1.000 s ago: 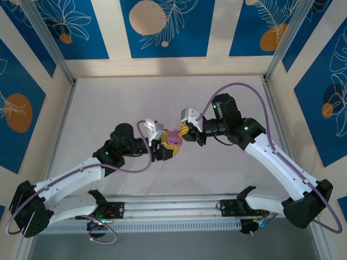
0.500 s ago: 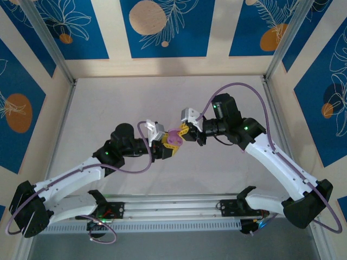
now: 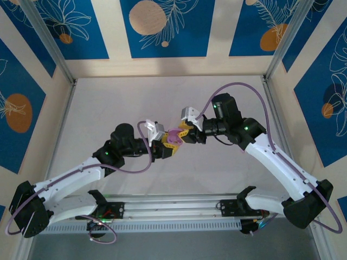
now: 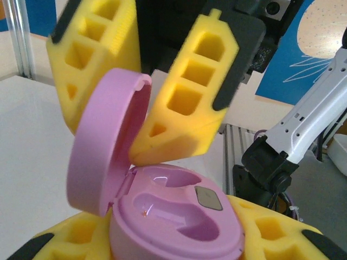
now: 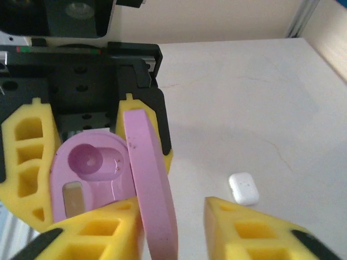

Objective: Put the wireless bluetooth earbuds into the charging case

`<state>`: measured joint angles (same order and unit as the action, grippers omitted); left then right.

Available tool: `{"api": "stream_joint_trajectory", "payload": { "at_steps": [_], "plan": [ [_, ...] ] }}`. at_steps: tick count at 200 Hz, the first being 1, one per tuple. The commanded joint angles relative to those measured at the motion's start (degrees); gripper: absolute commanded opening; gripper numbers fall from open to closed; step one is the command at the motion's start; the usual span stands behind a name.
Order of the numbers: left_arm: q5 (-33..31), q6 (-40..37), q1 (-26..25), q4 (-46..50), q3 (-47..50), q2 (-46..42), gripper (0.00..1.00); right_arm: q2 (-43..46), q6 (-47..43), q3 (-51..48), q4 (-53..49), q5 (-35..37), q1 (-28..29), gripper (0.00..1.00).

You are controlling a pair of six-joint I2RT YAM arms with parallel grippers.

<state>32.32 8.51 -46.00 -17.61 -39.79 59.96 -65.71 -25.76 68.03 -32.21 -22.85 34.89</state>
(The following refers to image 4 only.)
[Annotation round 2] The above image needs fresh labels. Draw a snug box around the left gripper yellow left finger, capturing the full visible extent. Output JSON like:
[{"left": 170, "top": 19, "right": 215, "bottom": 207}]
[{"left": 7, "top": 210, "right": 114, "bottom": 260}]

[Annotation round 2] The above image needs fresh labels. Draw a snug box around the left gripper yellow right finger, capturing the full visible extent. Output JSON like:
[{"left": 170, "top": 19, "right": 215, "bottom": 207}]
[{"left": 227, "top": 194, "right": 347, "bottom": 260}]

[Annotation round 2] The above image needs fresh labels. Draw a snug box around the purple earbud charging case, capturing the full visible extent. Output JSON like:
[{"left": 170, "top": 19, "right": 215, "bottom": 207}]
[{"left": 66, "top": 67, "right": 245, "bottom": 260}]

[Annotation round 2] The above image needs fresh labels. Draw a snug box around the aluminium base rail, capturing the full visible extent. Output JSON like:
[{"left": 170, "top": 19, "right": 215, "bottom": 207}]
[{"left": 221, "top": 123, "right": 262, "bottom": 196}]

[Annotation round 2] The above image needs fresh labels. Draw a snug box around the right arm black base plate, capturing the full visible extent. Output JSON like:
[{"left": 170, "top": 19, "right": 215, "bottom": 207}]
[{"left": 233, "top": 164, "right": 262, "bottom": 203}]

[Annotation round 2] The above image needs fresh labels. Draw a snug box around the aluminium frame post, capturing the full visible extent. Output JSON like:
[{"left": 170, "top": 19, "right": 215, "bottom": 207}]
[{"left": 3, "top": 0, "right": 36, "bottom": 80}]

